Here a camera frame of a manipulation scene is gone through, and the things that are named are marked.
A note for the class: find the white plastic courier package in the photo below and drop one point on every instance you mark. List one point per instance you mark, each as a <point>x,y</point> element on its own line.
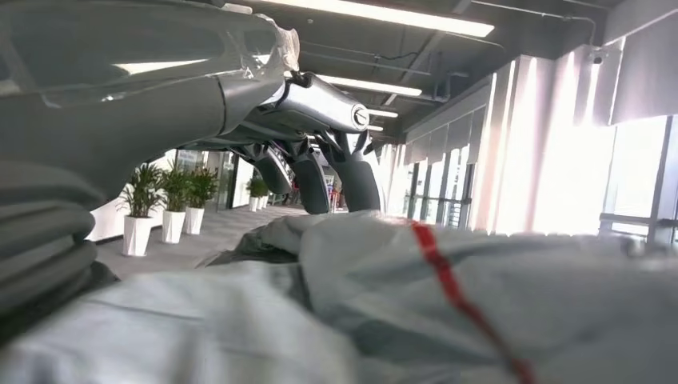
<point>371,307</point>

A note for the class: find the small security camera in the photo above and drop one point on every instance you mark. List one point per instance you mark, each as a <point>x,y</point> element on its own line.
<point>598,59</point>

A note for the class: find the grey roller blind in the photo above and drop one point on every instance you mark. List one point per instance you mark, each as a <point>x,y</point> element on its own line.
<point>646,74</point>

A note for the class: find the potted plant in white pot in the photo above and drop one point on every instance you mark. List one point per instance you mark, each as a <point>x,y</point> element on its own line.
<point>194,220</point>
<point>137,233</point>
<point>173,225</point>
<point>254,191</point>

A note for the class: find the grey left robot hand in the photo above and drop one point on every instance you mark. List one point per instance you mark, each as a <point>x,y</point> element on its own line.
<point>132,95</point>

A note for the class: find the ceiling strip light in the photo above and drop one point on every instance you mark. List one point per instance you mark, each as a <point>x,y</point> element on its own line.
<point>397,16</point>
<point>371,85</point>
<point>382,113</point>

